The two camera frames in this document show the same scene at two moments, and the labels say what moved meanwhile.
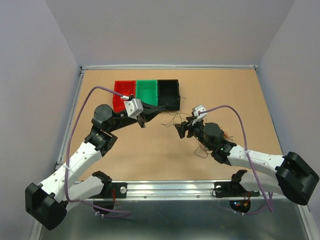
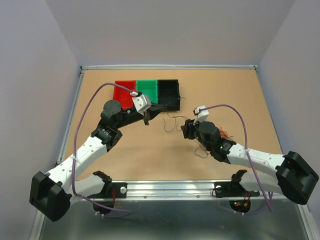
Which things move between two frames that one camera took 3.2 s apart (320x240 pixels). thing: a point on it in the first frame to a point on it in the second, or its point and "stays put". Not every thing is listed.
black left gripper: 149,112 stays put
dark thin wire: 175,115 to 175,121
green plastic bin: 147,90 stays put
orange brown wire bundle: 203,152 stays put
